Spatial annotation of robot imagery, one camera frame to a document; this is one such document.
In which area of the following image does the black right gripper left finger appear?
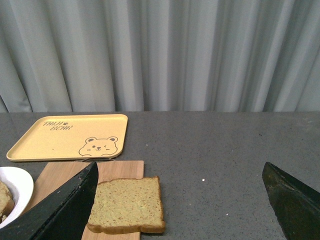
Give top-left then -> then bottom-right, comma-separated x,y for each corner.
0,162 -> 99,240

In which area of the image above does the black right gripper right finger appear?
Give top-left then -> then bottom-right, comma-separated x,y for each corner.
262,162 -> 320,240

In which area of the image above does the white round plate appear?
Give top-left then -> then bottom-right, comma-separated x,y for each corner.
0,166 -> 34,229

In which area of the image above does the bread slice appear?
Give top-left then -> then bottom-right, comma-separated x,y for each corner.
87,176 -> 166,235
0,181 -> 15,223

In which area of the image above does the bamboo cutting board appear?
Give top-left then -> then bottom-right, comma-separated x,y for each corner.
23,160 -> 144,240

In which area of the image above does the yellow bear tray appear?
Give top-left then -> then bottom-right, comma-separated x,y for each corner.
6,114 -> 128,162

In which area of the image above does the grey curtain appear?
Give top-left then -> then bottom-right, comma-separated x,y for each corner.
0,0 -> 320,112

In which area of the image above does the metal cutting board handle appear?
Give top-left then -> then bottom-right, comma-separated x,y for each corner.
79,157 -> 115,163

